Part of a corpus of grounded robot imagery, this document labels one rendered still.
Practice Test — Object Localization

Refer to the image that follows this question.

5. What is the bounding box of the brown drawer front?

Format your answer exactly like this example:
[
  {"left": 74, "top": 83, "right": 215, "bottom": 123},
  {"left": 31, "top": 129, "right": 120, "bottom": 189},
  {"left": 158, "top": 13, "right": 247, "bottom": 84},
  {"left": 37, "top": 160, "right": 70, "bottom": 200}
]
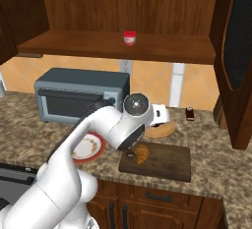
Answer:
[{"left": 132, "top": 184, "right": 205, "bottom": 213}]

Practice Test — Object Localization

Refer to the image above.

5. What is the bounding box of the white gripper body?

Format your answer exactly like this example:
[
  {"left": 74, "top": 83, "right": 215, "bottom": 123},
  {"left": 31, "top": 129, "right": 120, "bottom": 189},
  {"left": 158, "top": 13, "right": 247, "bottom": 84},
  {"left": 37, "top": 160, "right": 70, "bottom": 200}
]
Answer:
[{"left": 157, "top": 105, "right": 171, "bottom": 127}]

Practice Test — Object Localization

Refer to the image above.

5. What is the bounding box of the white wall outlet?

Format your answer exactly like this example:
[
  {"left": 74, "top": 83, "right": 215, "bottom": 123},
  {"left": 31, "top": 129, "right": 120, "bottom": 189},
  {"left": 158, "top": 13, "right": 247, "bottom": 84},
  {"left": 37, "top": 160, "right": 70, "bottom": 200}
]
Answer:
[{"left": 120, "top": 59, "right": 134, "bottom": 76}]

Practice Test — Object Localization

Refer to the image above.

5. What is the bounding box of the red-lidded jam jar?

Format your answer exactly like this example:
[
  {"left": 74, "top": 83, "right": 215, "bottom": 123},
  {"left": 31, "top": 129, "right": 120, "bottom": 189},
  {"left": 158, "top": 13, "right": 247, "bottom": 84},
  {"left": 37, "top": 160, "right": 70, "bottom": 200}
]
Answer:
[{"left": 122, "top": 30, "right": 138, "bottom": 47}]

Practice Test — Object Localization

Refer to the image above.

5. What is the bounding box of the brown wooden wall cabinet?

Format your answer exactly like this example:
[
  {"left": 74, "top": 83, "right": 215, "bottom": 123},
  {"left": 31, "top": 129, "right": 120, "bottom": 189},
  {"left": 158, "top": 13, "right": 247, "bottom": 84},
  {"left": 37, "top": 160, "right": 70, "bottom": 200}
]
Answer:
[{"left": 0, "top": 0, "right": 252, "bottom": 66}]

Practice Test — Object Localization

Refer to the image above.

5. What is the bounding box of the dark wooden cutting board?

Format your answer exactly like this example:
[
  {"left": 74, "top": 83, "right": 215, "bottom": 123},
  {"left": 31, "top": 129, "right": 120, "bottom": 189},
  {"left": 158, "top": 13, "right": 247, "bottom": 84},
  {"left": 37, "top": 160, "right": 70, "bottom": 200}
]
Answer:
[{"left": 117, "top": 141, "right": 193, "bottom": 184}]

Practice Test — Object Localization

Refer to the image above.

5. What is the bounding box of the dark toaster oven handle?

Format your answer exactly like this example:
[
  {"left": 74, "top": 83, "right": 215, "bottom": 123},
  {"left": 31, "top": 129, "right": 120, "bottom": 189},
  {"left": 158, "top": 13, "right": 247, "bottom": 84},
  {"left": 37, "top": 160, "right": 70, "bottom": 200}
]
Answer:
[{"left": 36, "top": 87, "right": 104, "bottom": 103}]

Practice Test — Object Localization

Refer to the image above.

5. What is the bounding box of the brown wall cabinet door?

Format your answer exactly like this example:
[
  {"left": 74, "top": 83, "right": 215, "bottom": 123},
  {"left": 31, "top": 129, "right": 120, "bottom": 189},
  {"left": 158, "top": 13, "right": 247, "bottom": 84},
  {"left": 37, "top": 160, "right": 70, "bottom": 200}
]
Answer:
[{"left": 0, "top": 0, "right": 51, "bottom": 66}]

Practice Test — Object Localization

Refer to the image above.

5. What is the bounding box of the golden brown croissant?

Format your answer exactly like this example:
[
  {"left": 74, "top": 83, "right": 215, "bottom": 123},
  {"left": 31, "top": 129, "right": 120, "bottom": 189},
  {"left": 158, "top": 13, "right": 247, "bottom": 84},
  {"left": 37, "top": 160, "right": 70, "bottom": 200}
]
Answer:
[{"left": 132, "top": 143, "right": 152, "bottom": 166}]

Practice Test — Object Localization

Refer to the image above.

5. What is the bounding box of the black drawer handle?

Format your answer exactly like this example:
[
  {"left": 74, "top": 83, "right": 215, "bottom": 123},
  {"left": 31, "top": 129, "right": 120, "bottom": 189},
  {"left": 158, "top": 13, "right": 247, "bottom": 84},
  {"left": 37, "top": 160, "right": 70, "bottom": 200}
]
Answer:
[{"left": 145, "top": 190, "right": 173, "bottom": 203}]

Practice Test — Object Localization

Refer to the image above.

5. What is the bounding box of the white upright wall strip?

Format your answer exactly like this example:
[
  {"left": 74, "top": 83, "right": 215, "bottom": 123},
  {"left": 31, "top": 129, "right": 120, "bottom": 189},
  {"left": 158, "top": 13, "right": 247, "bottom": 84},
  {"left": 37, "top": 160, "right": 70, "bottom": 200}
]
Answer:
[{"left": 168, "top": 62, "right": 187, "bottom": 108}]

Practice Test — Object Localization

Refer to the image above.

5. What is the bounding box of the red-rimmed white plate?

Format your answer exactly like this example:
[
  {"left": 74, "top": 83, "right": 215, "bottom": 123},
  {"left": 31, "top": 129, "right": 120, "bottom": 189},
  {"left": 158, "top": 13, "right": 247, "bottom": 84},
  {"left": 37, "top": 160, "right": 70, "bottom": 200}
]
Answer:
[{"left": 70, "top": 132, "right": 107, "bottom": 165}]

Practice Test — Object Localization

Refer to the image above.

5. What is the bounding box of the round tan wooden plate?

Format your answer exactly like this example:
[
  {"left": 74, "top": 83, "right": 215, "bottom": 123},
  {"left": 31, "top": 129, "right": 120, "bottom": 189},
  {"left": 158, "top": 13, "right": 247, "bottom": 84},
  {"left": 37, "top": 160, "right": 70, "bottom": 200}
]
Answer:
[{"left": 143, "top": 120, "right": 177, "bottom": 140}]

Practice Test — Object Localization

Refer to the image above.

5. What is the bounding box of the black cabinet door handle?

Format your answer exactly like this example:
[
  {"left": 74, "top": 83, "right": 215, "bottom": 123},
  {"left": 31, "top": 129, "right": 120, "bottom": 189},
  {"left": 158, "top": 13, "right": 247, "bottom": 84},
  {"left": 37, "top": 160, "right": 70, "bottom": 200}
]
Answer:
[
  {"left": 122, "top": 204, "right": 129, "bottom": 229},
  {"left": 109, "top": 202, "right": 116, "bottom": 229}
]

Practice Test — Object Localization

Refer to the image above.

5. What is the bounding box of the brown base cabinet door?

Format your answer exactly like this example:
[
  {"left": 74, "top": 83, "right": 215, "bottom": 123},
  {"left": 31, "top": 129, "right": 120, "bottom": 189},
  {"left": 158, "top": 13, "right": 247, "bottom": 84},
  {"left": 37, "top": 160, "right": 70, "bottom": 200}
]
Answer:
[
  {"left": 86, "top": 197, "right": 121, "bottom": 229},
  {"left": 196, "top": 196, "right": 228, "bottom": 229},
  {"left": 119, "top": 199, "right": 200, "bottom": 229}
]

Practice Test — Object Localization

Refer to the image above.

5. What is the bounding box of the wall cabinet door, dark panel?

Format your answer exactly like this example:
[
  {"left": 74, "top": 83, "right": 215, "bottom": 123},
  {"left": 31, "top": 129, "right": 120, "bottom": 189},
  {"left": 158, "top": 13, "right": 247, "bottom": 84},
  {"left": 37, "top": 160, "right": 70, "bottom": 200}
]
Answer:
[{"left": 209, "top": 0, "right": 252, "bottom": 151}]

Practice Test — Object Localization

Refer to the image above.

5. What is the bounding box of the dark grey oven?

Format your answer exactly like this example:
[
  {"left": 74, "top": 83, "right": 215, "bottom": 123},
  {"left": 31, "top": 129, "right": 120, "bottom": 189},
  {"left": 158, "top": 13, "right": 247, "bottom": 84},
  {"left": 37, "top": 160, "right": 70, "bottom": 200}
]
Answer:
[{"left": 0, "top": 162, "right": 39, "bottom": 211}]

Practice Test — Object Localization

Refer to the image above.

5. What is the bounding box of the grey toaster oven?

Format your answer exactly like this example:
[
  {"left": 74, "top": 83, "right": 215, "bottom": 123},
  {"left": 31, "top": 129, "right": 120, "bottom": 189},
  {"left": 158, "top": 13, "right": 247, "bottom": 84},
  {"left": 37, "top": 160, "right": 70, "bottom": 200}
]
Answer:
[{"left": 33, "top": 67, "right": 132, "bottom": 126}]

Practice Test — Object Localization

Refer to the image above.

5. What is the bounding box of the small dark brown jar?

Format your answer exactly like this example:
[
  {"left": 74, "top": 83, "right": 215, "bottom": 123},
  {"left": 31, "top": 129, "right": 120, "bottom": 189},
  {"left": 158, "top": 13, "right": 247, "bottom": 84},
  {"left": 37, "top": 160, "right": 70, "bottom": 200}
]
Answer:
[{"left": 185, "top": 106, "right": 196, "bottom": 122}]

